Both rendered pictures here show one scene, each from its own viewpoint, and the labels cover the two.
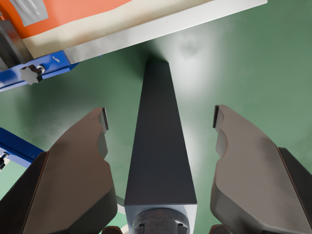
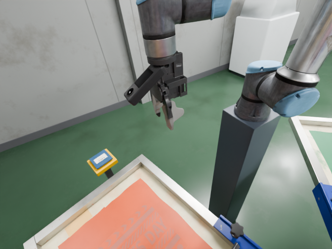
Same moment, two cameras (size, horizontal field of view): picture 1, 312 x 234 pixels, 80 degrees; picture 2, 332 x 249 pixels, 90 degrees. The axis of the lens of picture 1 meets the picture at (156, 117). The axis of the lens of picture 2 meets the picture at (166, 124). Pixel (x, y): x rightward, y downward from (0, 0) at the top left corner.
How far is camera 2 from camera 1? 0.45 m
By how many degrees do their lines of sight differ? 45
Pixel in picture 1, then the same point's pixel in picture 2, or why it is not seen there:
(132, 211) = (254, 124)
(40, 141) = not seen: outside the picture
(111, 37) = (187, 201)
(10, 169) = not seen: outside the picture
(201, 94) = (210, 176)
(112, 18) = (181, 210)
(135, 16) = (173, 199)
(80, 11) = (187, 229)
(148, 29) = (174, 186)
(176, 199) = (229, 116)
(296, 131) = (190, 118)
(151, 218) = (245, 115)
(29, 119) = not seen: outside the picture
